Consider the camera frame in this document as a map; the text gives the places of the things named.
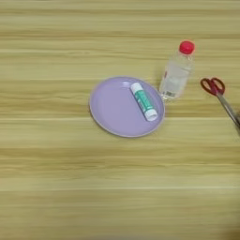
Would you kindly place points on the green and white glue stick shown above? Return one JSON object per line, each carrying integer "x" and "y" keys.
{"x": 143, "y": 101}

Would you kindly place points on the clear bottle with red cap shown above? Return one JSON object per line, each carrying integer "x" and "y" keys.
{"x": 176, "y": 75}

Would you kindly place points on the purple round plate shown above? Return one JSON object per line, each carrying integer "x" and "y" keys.
{"x": 115, "y": 109}

